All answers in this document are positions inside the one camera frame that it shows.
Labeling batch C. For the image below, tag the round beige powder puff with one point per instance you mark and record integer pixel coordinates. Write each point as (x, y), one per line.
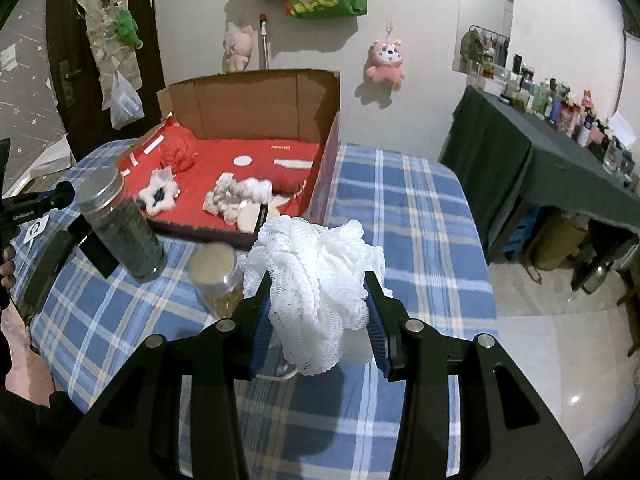
(250, 217)

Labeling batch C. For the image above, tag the hanging fabric organizer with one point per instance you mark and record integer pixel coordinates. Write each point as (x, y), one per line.
(107, 60)

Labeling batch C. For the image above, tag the white fluffy star scrunchie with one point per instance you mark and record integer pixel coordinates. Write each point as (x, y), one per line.
(157, 190)

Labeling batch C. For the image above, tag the pale pink plush toy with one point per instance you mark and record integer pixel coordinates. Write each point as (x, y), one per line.
(237, 47)

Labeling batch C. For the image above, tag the red foam net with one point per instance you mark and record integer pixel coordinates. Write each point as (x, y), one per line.
(177, 152)

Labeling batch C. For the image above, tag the blue plaid tablecloth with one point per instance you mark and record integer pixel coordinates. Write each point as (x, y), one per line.
(425, 235)

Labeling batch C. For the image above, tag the white stick with red tip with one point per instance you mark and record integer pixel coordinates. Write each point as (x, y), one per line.
(264, 40)

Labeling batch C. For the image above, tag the person's left hand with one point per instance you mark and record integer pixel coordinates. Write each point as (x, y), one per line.
(7, 270)

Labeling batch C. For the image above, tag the white round sticker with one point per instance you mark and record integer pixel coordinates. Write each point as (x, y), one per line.
(37, 229)

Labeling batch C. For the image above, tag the black flat device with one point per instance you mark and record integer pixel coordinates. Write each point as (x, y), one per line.
(47, 270)

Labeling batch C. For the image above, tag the small jar with gold capsules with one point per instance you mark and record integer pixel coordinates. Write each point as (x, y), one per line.
(215, 280)

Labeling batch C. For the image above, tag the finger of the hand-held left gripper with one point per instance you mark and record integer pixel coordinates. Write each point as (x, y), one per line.
(62, 194)

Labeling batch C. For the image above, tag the large glass jar dark contents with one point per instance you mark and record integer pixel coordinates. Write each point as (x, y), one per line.
(125, 230)

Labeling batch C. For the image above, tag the pink plush with spotted hat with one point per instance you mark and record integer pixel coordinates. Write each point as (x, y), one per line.
(384, 62)

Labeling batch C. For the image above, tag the side table with green cloth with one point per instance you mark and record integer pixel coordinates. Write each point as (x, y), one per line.
(525, 160)

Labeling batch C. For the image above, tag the white mesh bath pouf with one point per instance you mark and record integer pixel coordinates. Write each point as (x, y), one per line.
(315, 280)

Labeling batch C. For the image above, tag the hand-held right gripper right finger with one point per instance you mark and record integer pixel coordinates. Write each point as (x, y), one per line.
(375, 325)

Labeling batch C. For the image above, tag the cardboard box red interior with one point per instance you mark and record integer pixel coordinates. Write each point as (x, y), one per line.
(250, 105)

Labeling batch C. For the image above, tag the blue crate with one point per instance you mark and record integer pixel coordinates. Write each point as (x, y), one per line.
(522, 235)

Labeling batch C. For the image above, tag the green plush toy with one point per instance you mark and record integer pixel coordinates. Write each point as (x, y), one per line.
(127, 27)

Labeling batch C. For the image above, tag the row of bottles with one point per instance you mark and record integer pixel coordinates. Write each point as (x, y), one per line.
(575, 105)

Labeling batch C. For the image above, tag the olive bag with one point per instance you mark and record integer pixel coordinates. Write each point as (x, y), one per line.
(555, 240)

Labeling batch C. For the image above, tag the clear plastic bag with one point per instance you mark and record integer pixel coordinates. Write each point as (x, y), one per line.
(125, 105)

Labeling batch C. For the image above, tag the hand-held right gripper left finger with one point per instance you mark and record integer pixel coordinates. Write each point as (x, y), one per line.
(262, 320)

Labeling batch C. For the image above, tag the dark wooden door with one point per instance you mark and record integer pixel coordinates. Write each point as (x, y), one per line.
(62, 35)

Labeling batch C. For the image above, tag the cream crochet scrunchie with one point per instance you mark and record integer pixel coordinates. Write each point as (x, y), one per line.
(235, 192)

